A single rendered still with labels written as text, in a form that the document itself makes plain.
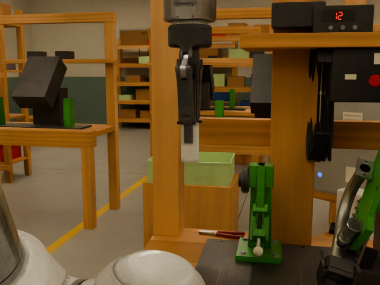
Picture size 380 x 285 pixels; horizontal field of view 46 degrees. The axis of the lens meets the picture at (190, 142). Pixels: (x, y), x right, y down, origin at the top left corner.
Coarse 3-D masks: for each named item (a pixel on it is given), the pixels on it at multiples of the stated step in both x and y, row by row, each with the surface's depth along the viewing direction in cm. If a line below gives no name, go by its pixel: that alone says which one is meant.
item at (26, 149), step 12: (0, 12) 546; (0, 36) 549; (0, 48) 552; (24, 48) 598; (0, 72) 552; (0, 84) 559; (0, 96) 562; (24, 108) 605; (24, 120) 608; (0, 156) 579; (12, 156) 600; (24, 156) 617; (12, 168) 582; (24, 168) 620; (12, 180) 583
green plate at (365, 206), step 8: (376, 160) 111; (376, 168) 109; (376, 176) 107; (368, 184) 111; (376, 184) 105; (368, 192) 109; (376, 192) 103; (360, 200) 114; (368, 200) 107; (376, 200) 103; (360, 208) 112; (368, 208) 105; (376, 208) 103; (360, 216) 110
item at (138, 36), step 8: (120, 32) 1143; (128, 32) 1139; (136, 32) 1134; (144, 32) 1130; (120, 40) 1146; (128, 40) 1142; (136, 40) 1138; (144, 40) 1133; (128, 56) 1148; (136, 56) 1144; (144, 56) 1139
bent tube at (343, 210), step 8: (360, 160) 112; (368, 160) 112; (360, 168) 114; (368, 168) 112; (352, 176) 115; (360, 176) 110; (368, 176) 109; (352, 184) 116; (360, 184) 115; (344, 192) 119; (352, 192) 117; (344, 200) 119; (352, 200) 118; (344, 208) 118; (344, 216) 118; (336, 224) 117; (344, 224) 116; (336, 232) 115; (336, 240) 113; (336, 248) 112; (336, 256) 110
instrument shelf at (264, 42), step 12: (240, 36) 128; (252, 36) 127; (264, 36) 126; (276, 36) 126; (288, 36) 125; (300, 36) 124; (312, 36) 124; (324, 36) 123; (336, 36) 123; (348, 36) 122; (360, 36) 122; (372, 36) 121; (252, 48) 129; (264, 48) 129; (276, 48) 129; (288, 48) 129; (300, 48) 129; (312, 48) 129
